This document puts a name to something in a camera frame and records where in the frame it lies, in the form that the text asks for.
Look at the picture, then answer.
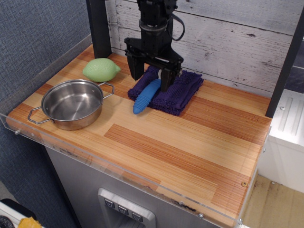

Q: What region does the yellow object bottom left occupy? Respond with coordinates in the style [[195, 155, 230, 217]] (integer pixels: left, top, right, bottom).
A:
[[18, 217, 43, 228]]

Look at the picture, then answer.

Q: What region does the stainless steel pot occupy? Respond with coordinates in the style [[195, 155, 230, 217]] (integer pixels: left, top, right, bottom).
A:
[[28, 79, 114, 131]]

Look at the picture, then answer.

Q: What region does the purple folded cloth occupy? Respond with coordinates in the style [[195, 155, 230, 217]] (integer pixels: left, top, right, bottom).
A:
[[128, 66, 203, 116]]

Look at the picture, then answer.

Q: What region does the black right vertical post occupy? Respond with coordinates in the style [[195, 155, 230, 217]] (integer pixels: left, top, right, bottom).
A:
[[265, 9, 304, 118]]

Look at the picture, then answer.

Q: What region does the black left vertical post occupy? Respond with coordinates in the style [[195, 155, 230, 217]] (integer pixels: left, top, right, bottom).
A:
[[86, 0, 112, 58]]

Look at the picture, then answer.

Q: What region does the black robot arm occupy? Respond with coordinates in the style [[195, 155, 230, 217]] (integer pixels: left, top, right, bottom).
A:
[[124, 0, 184, 92]]

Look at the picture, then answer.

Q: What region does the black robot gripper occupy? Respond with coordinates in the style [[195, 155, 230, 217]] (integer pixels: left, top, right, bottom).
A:
[[124, 25, 183, 92]]

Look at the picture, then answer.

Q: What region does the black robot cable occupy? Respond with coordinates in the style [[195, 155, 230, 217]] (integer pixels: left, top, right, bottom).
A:
[[171, 13, 185, 41]]

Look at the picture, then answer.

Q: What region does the white toy sink unit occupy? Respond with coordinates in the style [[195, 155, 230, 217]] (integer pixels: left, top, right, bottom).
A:
[[257, 89, 304, 192]]

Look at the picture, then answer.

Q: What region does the green plastic lemon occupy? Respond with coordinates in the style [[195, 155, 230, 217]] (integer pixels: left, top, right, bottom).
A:
[[83, 58, 121, 82]]

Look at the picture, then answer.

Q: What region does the black vertical post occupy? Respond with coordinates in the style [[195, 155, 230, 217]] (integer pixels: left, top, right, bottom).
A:
[[265, 9, 304, 118], [86, 0, 112, 58]]

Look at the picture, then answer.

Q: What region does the grey toy fridge cabinet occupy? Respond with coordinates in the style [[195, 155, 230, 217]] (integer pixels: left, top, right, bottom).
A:
[[46, 148, 215, 228]]

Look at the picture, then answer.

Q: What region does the silver dispenser button panel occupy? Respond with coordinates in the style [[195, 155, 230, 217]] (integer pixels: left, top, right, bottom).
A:
[[98, 188, 156, 228]]

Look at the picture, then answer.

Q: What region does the clear acrylic table guard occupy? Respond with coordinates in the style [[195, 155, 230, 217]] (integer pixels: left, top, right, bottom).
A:
[[1, 111, 270, 228]]

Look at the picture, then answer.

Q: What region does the blue handled metal spoon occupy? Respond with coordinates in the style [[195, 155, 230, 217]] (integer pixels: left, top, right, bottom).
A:
[[133, 70, 162, 114]]

